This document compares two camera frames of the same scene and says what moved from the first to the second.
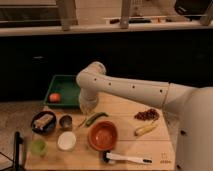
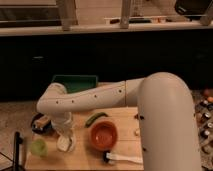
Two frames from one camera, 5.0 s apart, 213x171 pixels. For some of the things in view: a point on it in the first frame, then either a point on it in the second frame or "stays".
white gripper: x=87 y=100 -> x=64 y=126
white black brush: x=109 y=157 stays
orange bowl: x=103 y=135 stays
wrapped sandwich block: x=40 y=123 stays
